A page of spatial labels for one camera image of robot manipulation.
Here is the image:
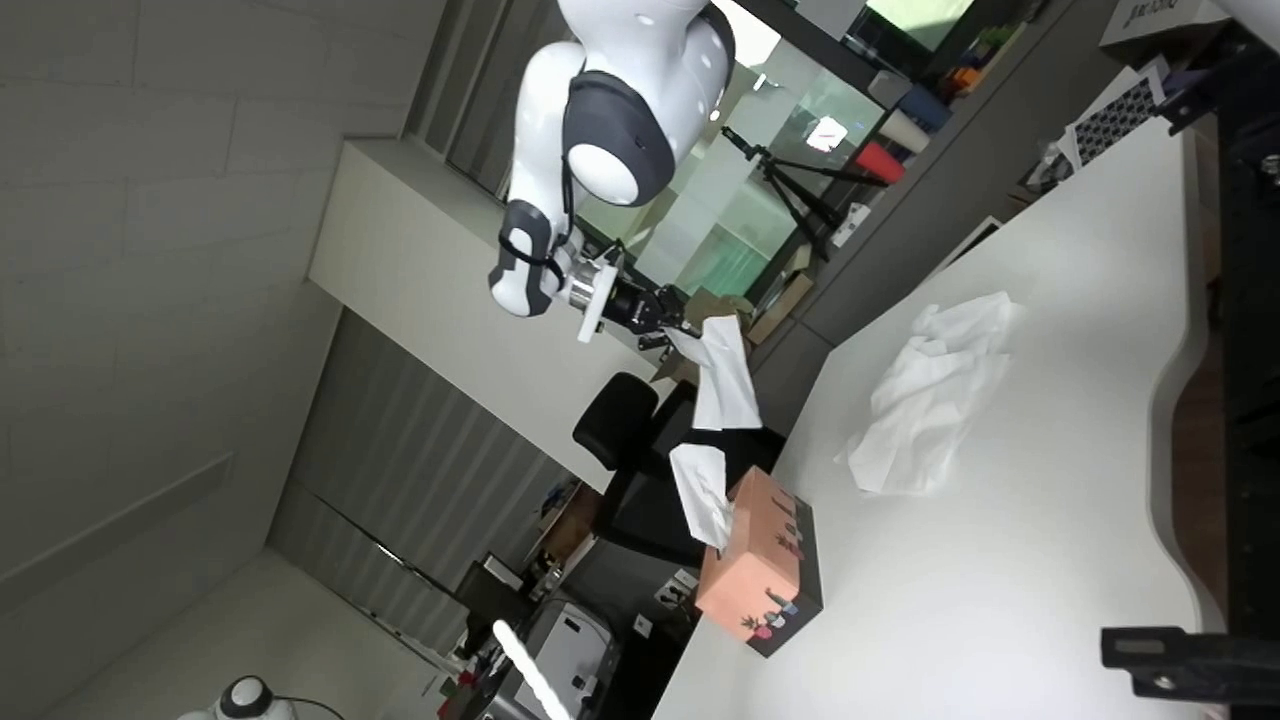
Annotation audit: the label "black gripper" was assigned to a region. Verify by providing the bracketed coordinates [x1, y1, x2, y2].
[604, 275, 704, 361]

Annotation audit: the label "white facial tissue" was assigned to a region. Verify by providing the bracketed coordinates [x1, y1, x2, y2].
[664, 439, 741, 553]
[844, 395, 969, 500]
[686, 314, 769, 437]

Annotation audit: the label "brown cardboard box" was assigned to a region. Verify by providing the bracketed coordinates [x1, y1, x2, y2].
[1096, 0, 1234, 66]
[693, 465, 826, 662]

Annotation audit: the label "crumpled white tissue pile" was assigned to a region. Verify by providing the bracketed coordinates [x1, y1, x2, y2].
[844, 290, 1028, 500]

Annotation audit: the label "black computer monitor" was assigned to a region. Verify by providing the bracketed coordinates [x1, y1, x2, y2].
[566, 368, 791, 569]

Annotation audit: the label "small red object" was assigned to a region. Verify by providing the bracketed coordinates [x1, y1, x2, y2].
[846, 135, 911, 190]

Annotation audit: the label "grey machine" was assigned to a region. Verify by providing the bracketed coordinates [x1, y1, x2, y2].
[523, 598, 620, 720]

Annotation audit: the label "white slanted bar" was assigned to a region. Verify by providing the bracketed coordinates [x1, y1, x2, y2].
[487, 612, 581, 720]

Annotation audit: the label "dotted calibration board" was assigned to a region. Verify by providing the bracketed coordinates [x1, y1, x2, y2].
[1058, 57, 1181, 172]

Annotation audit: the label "black perforated breadboard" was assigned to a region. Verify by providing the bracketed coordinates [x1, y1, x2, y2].
[1213, 49, 1280, 650]

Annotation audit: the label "black camera tripod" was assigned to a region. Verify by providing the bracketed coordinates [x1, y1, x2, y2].
[715, 119, 859, 262]

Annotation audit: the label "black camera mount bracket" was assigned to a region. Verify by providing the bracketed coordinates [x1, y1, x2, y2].
[1096, 624, 1280, 708]

